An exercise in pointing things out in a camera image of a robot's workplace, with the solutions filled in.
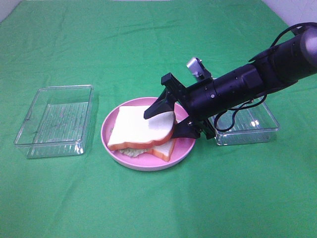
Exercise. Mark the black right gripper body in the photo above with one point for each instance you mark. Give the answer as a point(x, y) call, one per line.
point(208, 97)

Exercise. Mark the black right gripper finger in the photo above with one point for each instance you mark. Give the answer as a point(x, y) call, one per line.
point(164, 103)
point(186, 129)

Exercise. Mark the bread slice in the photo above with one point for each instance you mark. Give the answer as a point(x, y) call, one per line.
point(133, 116)
point(164, 150)

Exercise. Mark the green lettuce leaf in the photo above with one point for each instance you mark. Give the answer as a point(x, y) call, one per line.
point(131, 152)

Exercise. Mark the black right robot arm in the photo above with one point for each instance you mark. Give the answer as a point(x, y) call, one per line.
point(272, 70)

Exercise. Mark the clear right plastic tray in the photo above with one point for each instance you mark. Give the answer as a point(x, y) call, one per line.
point(254, 123)

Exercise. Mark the clear plastic tray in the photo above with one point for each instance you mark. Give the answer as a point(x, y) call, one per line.
point(57, 122)
point(254, 123)

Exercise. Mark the green tablecloth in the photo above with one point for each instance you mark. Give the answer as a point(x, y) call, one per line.
point(123, 48)

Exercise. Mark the clear left plastic tray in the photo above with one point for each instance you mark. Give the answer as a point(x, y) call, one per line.
point(57, 122)

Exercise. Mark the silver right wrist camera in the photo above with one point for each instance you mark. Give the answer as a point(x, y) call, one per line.
point(197, 69)

